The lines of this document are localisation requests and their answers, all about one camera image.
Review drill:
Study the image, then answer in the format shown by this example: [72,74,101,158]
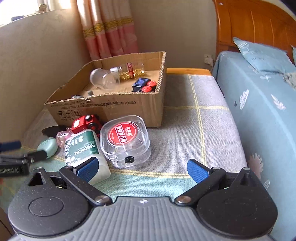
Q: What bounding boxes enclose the clear plastic jar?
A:
[90,68,120,90]

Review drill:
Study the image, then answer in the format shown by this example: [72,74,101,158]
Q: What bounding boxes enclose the glass bottle gold contents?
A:
[110,62,145,81]

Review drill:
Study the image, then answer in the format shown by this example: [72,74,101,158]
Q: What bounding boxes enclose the mint green earbud case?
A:
[37,137,59,159]

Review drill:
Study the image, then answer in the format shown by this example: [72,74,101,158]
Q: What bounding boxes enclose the white green medical bottle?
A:
[63,128,112,185]

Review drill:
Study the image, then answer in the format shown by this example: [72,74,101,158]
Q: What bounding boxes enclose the black oval device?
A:
[42,126,67,138]

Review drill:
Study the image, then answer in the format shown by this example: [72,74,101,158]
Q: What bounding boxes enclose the pink clear toy pouch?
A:
[56,130,73,148]

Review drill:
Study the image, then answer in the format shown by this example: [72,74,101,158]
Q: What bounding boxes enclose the red wooden toy train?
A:
[71,114,102,137]

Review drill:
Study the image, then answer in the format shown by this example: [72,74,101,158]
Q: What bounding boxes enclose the grey green plaid blanket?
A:
[0,73,248,214]

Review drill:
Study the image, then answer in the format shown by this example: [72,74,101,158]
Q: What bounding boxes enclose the clear box red label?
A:
[100,115,152,169]

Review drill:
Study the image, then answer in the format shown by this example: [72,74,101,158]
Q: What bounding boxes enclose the brown cardboard box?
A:
[44,51,167,128]

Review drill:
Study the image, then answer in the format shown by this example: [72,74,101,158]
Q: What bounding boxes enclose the blue patterned pillow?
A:
[233,37,295,74]

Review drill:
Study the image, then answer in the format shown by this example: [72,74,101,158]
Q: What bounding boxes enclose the pink patterned curtain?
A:
[76,0,138,60]

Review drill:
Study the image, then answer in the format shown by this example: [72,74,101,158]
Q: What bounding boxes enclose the wooden bed headboard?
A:
[213,0,295,61]

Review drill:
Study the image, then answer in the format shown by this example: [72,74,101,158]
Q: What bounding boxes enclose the white wall socket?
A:
[204,54,214,67]

